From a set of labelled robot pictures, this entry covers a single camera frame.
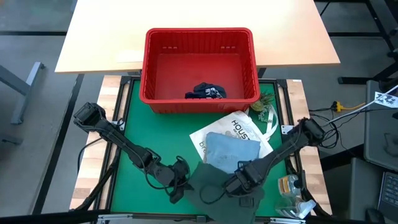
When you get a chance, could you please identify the white label sticker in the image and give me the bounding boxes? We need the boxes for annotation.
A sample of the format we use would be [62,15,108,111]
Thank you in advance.
[119,50,144,63]

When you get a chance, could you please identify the green succulent plant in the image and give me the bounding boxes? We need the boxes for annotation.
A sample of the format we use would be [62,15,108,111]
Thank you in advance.
[250,91,277,123]

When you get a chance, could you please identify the clear spray bottle white nozzle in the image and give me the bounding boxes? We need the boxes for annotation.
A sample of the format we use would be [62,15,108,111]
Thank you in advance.
[275,197,318,220]

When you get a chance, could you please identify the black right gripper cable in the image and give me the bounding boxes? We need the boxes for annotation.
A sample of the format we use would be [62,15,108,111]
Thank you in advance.
[198,185,229,205]

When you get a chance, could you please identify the white cord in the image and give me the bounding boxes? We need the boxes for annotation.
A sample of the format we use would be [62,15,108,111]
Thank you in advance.
[329,84,398,123]

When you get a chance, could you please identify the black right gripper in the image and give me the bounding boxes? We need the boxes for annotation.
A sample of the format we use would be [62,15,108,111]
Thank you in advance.
[223,160,268,208]

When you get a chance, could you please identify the clear bottle orange label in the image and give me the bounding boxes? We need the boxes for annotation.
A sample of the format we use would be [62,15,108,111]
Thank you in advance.
[277,175,304,199]

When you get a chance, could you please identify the red plastic laundry bin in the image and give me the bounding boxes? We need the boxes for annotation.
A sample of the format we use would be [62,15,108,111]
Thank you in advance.
[139,27,261,114]

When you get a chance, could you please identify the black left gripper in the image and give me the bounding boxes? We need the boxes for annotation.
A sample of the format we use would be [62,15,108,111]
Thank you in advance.
[157,156,194,205]

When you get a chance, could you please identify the black metal table frame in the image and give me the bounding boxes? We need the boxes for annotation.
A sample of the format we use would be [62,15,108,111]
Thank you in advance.
[72,74,332,224]

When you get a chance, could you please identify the light blue jeans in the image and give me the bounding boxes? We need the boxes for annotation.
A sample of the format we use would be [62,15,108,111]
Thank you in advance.
[204,132,261,174]

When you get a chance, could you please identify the grey chair seat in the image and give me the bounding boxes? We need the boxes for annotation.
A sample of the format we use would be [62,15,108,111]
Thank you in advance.
[363,79,398,172]

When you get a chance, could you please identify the black keyboard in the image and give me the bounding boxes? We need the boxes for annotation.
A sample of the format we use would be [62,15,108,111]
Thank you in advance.
[377,170,398,215]

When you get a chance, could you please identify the green table mat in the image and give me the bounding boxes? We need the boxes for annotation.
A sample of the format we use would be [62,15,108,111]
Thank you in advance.
[110,81,289,218]

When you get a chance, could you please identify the light wood desk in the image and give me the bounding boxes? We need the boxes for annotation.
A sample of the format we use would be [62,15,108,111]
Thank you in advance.
[55,0,341,75]

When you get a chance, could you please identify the grey side desk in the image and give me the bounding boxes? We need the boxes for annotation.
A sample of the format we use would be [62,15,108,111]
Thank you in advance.
[348,157,383,222]

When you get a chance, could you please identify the dark green garment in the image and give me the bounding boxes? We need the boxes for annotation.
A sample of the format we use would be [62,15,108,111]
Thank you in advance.
[186,161,267,224]

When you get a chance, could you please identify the black white patterned card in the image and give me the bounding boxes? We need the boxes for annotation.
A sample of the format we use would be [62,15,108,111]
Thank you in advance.
[374,91,398,109]

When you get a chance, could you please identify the navy blue garment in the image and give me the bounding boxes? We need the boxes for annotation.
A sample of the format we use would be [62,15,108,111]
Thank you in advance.
[185,82,228,100]

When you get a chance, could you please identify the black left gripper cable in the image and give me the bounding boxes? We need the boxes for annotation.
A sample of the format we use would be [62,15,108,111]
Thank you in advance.
[144,155,191,191]

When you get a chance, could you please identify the yellow power plug cord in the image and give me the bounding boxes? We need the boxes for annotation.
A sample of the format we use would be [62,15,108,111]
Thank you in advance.
[331,101,366,113]

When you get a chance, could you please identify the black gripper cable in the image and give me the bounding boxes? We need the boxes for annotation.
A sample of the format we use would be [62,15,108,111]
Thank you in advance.
[198,185,229,205]
[144,155,191,191]

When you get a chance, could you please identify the black cable bundle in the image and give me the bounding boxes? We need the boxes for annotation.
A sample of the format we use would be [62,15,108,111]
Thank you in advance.
[309,107,343,150]

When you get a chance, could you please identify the black computer mouse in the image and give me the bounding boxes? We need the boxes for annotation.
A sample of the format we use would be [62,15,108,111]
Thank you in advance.
[365,207,386,224]

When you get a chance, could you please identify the grey metal table leg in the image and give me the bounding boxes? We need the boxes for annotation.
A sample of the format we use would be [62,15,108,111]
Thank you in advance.
[0,61,46,125]

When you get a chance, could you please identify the white printed tote bag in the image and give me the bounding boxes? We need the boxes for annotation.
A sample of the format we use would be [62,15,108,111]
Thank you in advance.
[188,110,280,162]

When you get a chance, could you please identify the silver aluminium bar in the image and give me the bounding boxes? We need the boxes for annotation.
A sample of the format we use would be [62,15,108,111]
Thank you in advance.
[96,213,134,223]
[269,217,307,224]

